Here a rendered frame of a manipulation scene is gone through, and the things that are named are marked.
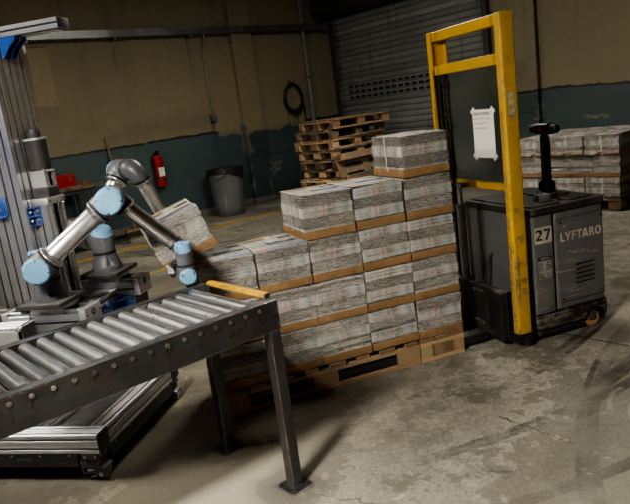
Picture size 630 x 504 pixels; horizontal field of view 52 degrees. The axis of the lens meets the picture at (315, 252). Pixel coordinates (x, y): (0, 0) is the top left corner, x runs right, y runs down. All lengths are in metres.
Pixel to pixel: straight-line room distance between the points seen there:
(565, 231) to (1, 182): 2.98
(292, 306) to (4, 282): 1.41
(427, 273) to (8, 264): 2.16
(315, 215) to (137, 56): 7.44
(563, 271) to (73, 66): 7.73
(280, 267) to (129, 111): 7.24
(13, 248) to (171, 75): 7.61
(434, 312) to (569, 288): 0.83
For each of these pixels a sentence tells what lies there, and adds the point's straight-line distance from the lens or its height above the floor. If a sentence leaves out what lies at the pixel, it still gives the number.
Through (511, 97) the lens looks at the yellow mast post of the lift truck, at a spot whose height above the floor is 1.41.
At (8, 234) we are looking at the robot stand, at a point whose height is 1.11.
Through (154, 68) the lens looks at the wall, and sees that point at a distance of 10.59.
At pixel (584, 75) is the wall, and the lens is 9.63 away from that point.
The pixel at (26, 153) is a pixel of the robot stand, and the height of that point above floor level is 1.46.
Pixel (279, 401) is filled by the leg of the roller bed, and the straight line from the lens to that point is 2.63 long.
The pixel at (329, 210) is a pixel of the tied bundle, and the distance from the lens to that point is 3.37.
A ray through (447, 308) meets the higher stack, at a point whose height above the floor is 0.28.
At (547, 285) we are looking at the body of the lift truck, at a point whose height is 0.33.
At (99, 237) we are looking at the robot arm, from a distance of 3.48.
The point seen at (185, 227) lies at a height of 1.01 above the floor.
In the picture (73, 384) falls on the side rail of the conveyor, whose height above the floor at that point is 0.76.
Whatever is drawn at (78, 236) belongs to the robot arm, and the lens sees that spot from 2.91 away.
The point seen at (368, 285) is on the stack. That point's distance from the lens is 3.53.
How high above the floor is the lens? 1.50
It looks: 12 degrees down
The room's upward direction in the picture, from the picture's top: 8 degrees counter-clockwise
